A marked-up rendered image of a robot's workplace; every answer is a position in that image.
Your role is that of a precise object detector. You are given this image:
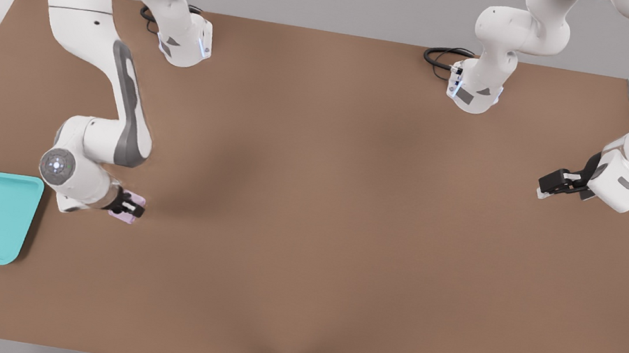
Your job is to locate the pale lilac phone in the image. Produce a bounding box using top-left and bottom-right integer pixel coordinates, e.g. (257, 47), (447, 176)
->
(107, 189), (147, 227)

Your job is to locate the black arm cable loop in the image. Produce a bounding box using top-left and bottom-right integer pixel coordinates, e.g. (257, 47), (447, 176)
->
(137, 0), (205, 43)
(420, 42), (478, 86)

